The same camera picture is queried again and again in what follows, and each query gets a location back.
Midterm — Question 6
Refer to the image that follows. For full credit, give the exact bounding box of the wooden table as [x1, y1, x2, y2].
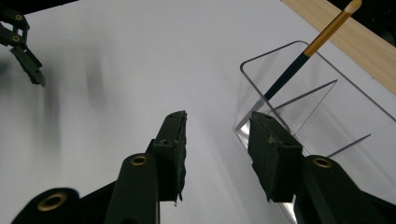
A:
[281, 0, 396, 96]

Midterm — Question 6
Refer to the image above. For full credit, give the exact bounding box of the clear acrylic organizer box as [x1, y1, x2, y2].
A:
[233, 40, 396, 224]

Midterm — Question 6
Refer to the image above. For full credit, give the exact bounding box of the cream head makeup brush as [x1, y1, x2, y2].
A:
[263, 0, 363, 102]

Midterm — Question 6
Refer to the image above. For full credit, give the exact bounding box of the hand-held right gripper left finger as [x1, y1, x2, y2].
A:
[147, 110, 188, 203]

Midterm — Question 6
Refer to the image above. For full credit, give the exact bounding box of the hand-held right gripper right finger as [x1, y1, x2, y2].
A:
[247, 111, 304, 203]

